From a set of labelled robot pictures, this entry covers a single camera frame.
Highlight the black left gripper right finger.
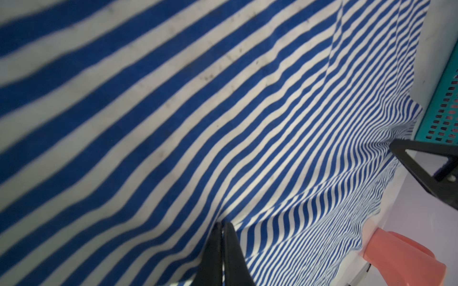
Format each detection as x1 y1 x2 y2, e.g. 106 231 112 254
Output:
223 222 255 286

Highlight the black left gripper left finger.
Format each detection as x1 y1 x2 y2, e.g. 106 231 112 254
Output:
192 222 223 286

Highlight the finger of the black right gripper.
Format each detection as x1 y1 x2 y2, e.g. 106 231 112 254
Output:
390 139 458 209

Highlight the navy striped tank top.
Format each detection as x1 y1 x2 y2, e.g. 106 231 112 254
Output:
1 1 429 286

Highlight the teal plastic basket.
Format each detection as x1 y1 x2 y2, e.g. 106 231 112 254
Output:
415 46 458 145

